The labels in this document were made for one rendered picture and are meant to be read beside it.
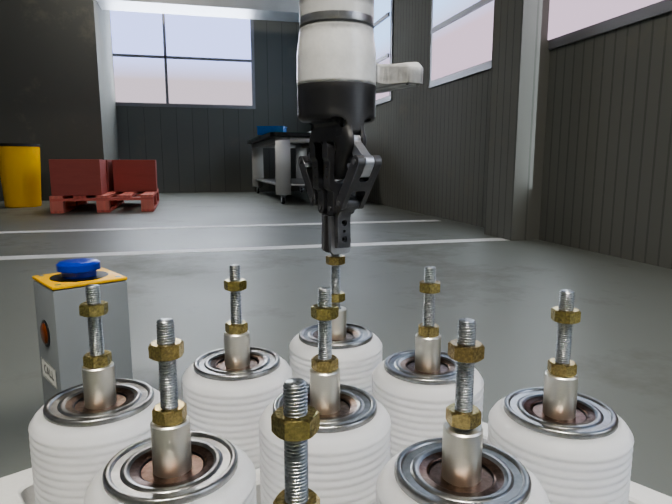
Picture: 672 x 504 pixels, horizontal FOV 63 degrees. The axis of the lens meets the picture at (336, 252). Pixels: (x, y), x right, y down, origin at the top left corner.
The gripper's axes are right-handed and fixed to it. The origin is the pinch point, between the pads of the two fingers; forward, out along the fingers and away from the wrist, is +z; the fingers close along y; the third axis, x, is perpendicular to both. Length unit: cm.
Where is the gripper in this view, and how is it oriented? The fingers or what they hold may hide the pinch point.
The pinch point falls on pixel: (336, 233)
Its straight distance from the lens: 54.4
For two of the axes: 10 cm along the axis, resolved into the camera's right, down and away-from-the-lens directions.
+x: 8.8, -0.8, 4.7
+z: 0.0, 9.9, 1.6
